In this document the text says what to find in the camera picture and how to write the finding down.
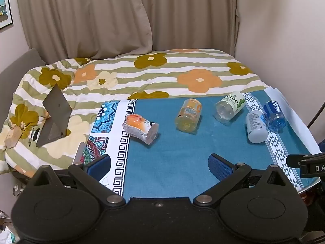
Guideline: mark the beige paper tag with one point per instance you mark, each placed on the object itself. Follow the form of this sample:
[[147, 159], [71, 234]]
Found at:
[[12, 136]]

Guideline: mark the blue patterned tablecloth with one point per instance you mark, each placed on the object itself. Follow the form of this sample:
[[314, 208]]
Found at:
[[172, 157]]

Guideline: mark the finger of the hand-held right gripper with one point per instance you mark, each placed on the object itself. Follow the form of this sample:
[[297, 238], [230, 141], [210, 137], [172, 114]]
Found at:
[[295, 160]]

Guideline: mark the clear cup orange label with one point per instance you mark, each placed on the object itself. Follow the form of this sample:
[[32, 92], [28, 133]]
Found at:
[[189, 115]]

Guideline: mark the grey tablet with stand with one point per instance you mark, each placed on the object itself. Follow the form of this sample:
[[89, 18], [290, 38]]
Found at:
[[56, 111]]

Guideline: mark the clear cup green label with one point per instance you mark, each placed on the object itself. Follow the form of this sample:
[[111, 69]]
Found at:
[[229, 108]]

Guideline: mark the floral striped blanket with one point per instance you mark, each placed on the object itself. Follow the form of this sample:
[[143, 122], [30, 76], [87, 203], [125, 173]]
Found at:
[[157, 73]]

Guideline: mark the clear suction cup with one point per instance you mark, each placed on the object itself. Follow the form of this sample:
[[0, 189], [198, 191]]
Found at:
[[19, 190]]

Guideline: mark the framed wall picture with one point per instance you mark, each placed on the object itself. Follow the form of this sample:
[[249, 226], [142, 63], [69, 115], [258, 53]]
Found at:
[[4, 7]]

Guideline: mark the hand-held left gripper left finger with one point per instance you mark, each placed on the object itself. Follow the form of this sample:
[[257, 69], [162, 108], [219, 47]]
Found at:
[[99, 166]]

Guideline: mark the orange cartoon print cup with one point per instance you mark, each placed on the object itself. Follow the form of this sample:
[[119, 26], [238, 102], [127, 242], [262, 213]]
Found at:
[[139, 127]]

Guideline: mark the blue clear cup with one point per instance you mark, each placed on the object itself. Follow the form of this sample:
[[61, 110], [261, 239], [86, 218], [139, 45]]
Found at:
[[274, 118]]

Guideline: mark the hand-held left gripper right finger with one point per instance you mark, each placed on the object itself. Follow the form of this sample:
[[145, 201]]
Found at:
[[218, 167]]

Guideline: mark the grey headboard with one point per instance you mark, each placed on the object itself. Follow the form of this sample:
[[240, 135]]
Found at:
[[17, 63]]

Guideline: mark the white plastic cup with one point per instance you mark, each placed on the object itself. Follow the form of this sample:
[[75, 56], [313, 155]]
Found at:
[[256, 127]]

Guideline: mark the beige curtain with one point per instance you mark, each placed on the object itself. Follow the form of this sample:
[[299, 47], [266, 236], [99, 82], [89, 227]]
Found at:
[[101, 17]]

